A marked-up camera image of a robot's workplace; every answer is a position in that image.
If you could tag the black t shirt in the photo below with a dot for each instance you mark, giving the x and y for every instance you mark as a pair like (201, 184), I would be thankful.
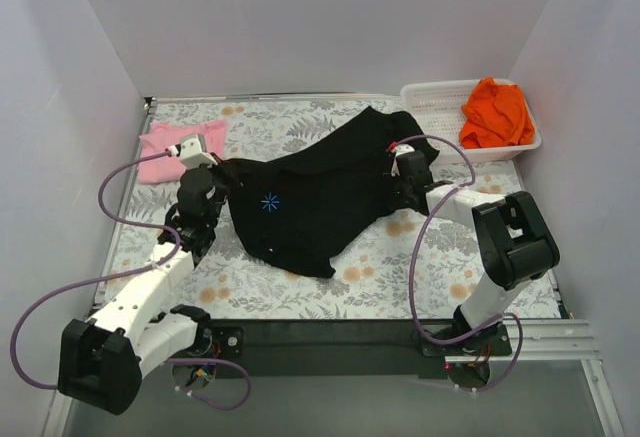
(299, 211)

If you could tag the floral patterned table mat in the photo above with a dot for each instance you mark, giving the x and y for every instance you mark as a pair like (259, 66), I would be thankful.
(371, 275)

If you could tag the aluminium frame rail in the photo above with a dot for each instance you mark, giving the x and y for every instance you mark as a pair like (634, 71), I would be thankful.
(370, 378)

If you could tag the orange t shirt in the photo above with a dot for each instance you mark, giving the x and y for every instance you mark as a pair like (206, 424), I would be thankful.
(496, 116)

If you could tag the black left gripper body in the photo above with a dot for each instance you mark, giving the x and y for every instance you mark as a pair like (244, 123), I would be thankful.
(220, 173)

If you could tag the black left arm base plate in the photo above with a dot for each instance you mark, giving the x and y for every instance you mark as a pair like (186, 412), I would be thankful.
(223, 341)

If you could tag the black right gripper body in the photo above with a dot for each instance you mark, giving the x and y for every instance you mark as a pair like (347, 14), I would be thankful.
(396, 192)

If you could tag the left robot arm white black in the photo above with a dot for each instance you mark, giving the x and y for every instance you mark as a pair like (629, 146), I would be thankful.
(103, 360)

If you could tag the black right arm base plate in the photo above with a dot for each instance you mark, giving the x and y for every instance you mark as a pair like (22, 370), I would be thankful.
(493, 342)

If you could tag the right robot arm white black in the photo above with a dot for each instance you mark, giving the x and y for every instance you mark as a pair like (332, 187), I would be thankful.
(515, 244)

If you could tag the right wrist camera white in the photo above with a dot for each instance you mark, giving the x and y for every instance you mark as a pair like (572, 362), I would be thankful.
(396, 152)

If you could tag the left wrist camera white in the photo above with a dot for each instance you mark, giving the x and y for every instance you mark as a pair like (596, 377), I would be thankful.
(192, 152)

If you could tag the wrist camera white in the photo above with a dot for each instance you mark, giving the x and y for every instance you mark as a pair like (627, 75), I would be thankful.
(396, 152)
(192, 152)

